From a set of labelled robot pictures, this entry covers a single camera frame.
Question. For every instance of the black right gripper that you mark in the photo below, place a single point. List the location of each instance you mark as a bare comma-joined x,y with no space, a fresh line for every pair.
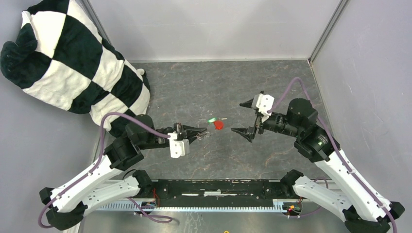
244,132

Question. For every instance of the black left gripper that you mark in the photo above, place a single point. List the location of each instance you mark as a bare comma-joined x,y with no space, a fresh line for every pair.
187,132

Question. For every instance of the metal key holder red handle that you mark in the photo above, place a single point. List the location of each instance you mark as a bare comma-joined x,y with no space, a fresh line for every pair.
216,126

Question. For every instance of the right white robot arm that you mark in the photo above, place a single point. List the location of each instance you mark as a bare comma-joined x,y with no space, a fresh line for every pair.
361,208

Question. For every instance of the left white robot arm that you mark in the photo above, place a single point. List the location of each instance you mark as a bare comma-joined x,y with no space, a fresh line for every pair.
67,205

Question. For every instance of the keys with green tag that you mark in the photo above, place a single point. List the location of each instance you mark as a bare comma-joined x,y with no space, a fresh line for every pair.
214,119

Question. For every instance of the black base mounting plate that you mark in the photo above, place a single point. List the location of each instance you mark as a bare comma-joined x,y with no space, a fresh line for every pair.
217,193

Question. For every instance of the checkered black white plush cloth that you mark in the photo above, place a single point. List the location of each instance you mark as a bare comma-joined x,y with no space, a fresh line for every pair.
60,58

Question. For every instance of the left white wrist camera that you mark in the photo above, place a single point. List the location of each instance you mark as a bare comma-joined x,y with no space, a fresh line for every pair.
178,148

